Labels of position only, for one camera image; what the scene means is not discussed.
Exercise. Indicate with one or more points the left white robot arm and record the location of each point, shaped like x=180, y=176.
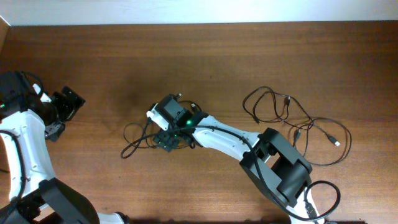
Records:
x=29, y=118

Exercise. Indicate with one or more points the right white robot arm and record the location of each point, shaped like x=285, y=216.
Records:
x=278, y=170

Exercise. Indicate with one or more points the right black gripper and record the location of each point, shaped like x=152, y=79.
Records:
x=165, y=140

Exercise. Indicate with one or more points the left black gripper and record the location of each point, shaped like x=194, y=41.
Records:
x=69, y=107

